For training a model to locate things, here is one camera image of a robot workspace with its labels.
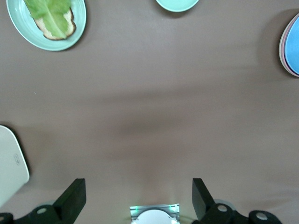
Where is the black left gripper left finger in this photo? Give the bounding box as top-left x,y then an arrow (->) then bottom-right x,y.
0,178 -> 86,224

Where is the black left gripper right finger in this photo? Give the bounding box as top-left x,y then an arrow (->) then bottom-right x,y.
192,178 -> 282,224

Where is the pink plate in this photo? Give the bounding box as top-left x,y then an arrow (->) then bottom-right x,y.
281,14 -> 299,76

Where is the blue plate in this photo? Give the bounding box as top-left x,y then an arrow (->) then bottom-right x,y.
285,15 -> 299,73

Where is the cream toaster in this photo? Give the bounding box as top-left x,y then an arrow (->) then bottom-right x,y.
0,125 -> 30,206

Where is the beige plate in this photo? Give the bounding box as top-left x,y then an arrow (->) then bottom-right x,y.
278,13 -> 299,77

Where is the toasted bread slice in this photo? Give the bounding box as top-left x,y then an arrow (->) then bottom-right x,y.
34,7 -> 77,41

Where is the green plate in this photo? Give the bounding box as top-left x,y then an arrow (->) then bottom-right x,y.
6,0 -> 87,51

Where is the green lettuce leaf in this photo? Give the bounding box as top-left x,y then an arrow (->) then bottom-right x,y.
23,0 -> 72,39

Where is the green bowl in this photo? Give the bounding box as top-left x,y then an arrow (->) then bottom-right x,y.
155,0 -> 201,12

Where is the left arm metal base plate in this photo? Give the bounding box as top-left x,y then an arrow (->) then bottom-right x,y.
129,203 -> 180,224

